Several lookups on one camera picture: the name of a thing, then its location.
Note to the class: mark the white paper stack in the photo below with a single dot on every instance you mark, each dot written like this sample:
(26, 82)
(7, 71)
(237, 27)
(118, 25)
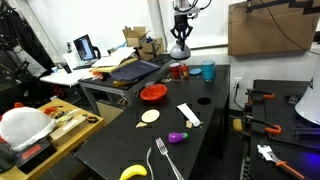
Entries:
(113, 58)

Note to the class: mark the red plastic cup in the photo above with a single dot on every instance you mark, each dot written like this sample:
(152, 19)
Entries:
(175, 70)

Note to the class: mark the yellow toy banana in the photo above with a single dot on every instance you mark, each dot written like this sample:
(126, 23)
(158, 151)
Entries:
(133, 171)

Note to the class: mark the black laptop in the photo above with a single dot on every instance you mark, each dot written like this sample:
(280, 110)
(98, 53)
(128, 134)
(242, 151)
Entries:
(84, 48)

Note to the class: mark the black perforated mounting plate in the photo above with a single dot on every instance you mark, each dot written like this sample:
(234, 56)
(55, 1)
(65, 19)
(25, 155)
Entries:
(283, 110)

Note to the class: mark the large cardboard panel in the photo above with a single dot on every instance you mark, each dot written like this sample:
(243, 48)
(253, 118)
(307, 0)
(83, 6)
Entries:
(266, 33)

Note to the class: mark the white table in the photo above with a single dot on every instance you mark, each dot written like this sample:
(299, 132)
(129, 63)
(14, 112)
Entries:
(63, 78)

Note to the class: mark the white cloth bundle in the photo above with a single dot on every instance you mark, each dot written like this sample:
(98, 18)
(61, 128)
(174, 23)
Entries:
(23, 126)

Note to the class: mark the orange hand tool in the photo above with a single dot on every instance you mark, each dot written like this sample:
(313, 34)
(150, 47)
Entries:
(50, 110)

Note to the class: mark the light wooden table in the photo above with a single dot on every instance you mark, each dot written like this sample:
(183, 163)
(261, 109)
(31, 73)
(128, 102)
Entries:
(71, 141)

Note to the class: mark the dark blue plastic lid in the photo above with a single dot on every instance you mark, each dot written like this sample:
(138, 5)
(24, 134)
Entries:
(136, 70)

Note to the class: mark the grey metal desk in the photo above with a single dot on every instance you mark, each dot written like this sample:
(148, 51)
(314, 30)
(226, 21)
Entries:
(89, 100)

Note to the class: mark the black hanging clothes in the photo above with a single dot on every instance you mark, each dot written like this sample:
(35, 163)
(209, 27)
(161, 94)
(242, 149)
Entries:
(23, 43)

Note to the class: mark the flat beige box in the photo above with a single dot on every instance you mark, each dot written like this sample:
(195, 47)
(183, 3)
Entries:
(66, 128)

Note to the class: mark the white cone base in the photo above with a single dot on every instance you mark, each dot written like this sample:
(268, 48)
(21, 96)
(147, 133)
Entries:
(311, 103)

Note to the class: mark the yellow sponge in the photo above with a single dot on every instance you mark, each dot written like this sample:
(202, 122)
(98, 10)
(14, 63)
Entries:
(237, 125)

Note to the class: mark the open cardboard box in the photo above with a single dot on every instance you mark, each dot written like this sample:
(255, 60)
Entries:
(135, 38)

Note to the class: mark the black scale with red display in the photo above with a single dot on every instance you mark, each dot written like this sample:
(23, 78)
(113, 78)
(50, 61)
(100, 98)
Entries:
(46, 150)

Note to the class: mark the orange sauce bottle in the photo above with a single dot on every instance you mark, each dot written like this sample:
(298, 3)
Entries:
(185, 70)

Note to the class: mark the black clamp with orange tip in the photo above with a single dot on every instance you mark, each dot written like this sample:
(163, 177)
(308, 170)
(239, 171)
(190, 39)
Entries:
(255, 95)
(275, 130)

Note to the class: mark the blue plastic cup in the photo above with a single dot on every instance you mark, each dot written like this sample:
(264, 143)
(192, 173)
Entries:
(208, 70)

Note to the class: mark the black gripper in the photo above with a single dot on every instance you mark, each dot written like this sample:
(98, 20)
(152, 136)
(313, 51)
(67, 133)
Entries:
(181, 22)

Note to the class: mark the light blue plate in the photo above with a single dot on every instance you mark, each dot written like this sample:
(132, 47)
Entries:
(195, 71)

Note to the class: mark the yellow wooden plank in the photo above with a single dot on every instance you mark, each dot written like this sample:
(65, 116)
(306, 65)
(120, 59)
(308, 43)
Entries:
(128, 62)

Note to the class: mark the white wall outlet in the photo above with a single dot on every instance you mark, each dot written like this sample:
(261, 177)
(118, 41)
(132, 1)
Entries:
(237, 82)

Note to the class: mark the white tube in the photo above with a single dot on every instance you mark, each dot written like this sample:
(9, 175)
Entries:
(188, 113)

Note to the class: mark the silver spoon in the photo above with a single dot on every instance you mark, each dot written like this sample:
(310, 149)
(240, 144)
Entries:
(147, 158)

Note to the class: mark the purple toy eggplant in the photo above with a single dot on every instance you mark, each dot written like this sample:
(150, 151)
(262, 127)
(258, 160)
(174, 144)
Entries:
(176, 137)

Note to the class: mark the beige triangular wedge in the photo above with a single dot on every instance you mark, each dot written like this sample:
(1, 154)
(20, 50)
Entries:
(141, 125)

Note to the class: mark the red plastic bowl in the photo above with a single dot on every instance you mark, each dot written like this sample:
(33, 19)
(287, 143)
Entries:
(154, 92)

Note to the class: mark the silver fork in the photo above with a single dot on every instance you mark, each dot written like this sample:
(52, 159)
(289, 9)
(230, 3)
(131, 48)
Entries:
(160, 145)

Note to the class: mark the small beige piece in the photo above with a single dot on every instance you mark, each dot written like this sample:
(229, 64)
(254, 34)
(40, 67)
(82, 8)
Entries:
(189, 124)

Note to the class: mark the black tape roll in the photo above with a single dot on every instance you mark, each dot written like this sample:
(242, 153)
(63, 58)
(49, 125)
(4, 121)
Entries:
(97, 119)

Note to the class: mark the cardboard box with black marks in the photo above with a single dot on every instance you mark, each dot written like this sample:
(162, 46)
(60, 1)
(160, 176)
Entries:
(151, 50)

